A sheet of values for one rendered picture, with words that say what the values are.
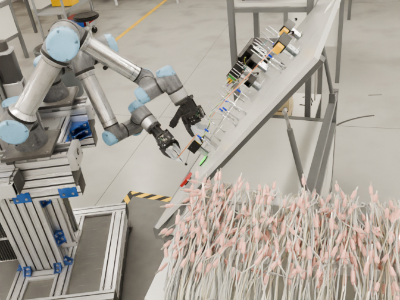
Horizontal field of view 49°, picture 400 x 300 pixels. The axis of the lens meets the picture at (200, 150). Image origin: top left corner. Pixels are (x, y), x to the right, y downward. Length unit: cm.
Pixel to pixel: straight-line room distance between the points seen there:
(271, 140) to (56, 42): 133
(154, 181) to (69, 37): 214
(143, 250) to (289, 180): 128
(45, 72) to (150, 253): 164
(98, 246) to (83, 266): 17
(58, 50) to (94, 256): 149
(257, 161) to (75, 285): 126
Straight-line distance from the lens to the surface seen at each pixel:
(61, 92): 252
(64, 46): 174
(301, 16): 488
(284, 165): 232
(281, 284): 131
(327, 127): 227
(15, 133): 191
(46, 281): 283
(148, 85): 186
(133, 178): 376
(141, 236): 320
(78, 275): 278
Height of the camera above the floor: 214
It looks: 33 degrees down
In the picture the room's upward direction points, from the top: 7 degrees counter-clockwise
